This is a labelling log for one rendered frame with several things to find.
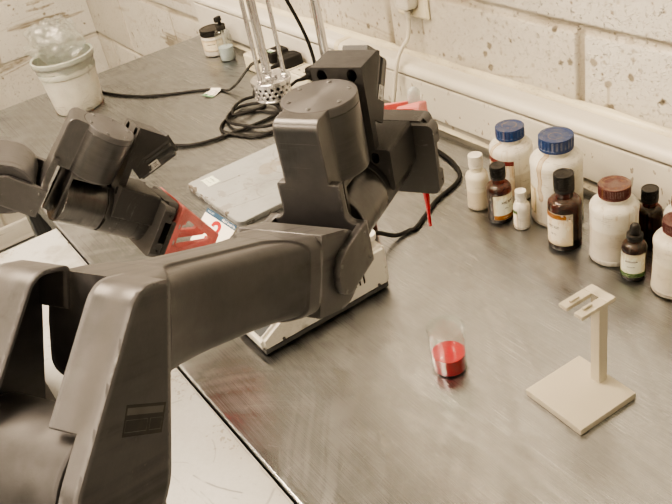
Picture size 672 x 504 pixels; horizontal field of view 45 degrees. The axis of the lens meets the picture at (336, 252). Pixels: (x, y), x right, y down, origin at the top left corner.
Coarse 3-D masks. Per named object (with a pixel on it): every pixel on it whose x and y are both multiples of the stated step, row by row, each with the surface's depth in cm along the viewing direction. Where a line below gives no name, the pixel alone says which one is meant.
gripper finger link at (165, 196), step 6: (156, 186) 100; (156, 192) 97; (162, 192) 98; (162, 198) 95; (168, 198) 96; (174, 198) 101; (168, 204) 95; (174, 204) 95; (174, 216) 96; (186, 228) 103; (192, 228) 104; (198, 228) 104; (180, 234) 103; (186, 234) 103; (192, 234) 104; (198, 234) 104
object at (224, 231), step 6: (204, 216) 127; (210, 216) 126; (210, 222) 126; (216, 222) 125; (216, 228) 124; (222, 228) 123; (228, 228) 122; (204, 234) 126; (222, 234) 123; (228, 234) 122; (222, 240) 122
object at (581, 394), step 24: (576, 312) 79; (600, 312) 81; (600, 336) 83; (576, 360) 90; (600, 360) 85; (552, 384) 88; (576, 384) 87; (600, 384) 87; (552, 408) 85; (576, 408) 85; (600, 408) 84
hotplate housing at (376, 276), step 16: (384, 256) 106; (368, 272) 105; (384, 272) 107; (368, 288) 106; (352, 304) 106; (304, 320) 102; (320, 320) 104; (256, 336) 101; (272, 336) 100; (288, 336) 102
